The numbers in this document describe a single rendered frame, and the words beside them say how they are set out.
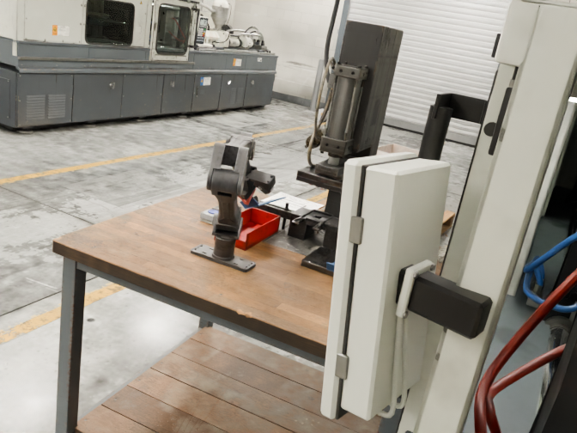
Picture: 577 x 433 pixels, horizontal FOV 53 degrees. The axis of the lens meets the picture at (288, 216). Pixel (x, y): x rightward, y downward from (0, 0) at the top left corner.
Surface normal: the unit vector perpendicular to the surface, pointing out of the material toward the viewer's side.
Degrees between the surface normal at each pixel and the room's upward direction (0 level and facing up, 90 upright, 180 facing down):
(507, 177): 90
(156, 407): 0
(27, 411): 0
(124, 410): 0
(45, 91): 90
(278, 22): 90
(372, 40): 90
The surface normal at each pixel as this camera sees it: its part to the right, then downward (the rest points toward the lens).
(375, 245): -0.63, 0.14
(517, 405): 0.17, -0.93
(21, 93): 0.87, 0.29
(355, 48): -0.40, 0.23
